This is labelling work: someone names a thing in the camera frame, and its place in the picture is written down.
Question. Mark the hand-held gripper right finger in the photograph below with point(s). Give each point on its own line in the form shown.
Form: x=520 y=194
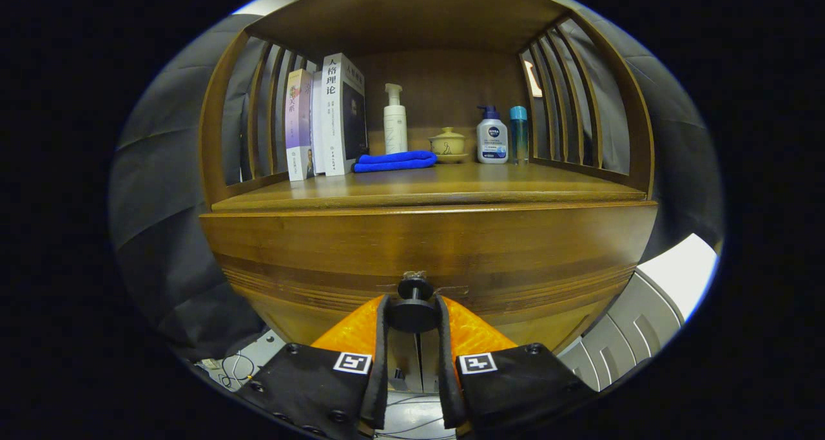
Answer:
x=515 y=388

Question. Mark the folded blue cloth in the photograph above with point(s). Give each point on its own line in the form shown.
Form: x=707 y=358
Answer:
x=393 y=162

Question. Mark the thin white book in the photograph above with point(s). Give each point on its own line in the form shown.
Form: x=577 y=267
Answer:
x=318 y=124

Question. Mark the beige lidded tea cup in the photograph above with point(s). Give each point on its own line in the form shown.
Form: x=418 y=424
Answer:
x=448 y=145

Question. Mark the teal slim bottle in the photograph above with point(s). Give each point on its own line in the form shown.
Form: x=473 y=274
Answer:
x=519 y=137

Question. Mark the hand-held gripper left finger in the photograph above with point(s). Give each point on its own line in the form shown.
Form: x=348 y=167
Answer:
x=309 y=388

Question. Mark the purple white book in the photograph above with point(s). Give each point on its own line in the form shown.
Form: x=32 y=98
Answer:
x=298 y=124

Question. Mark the brown wooden cabinet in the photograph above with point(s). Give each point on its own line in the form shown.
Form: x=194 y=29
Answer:
x=445 y=86

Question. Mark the white pump bottle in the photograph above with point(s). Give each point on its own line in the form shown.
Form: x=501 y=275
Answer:
x=395 y=127

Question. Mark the wooden drawer with black knob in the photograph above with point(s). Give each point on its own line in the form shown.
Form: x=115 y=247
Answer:
x=419 y=240

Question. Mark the thick white book dark cover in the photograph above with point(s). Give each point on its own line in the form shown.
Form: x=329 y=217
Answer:
x=335 y=118

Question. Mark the wooden countertop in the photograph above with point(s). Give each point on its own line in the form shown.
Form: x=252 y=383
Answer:
x=451 y=182

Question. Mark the white bottle blue cap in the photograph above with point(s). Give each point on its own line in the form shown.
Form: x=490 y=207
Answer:
x=492 y=140

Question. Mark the white side table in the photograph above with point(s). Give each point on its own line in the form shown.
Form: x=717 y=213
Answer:
x=644 y=311

